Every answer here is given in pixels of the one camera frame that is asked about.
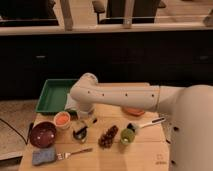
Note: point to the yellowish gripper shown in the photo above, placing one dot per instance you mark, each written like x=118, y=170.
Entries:
x=87, y=116

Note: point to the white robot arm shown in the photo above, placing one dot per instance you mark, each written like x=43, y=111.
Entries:
x=191, y=108

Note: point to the metal cup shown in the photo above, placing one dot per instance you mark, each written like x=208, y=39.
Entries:
x=81, y=135

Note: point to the small orange-filled white cup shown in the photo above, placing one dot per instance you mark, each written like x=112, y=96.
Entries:
x=62, y=120

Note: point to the green plastic cup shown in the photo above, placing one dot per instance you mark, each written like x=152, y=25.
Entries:
x=127, y=136

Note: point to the white folded cloth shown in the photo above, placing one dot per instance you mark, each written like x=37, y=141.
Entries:
x=70, y=105

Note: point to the bunch of dark grapes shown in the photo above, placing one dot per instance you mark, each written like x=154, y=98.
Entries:
x=106, y=139

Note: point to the green plastic tray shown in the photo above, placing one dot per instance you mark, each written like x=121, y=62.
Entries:
x=53, y=96

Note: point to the orange bowl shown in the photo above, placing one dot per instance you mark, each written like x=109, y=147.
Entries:
x=133, y=112

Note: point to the dark red bowl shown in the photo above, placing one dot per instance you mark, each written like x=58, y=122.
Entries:
x=43, y=135

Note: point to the metal fork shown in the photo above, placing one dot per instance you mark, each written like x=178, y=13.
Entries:
x=66, y=155

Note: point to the blue sponge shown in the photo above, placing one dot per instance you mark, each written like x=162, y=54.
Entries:
x=43, y=156

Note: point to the dark office chair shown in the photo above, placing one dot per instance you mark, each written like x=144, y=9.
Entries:
x=127, y=11

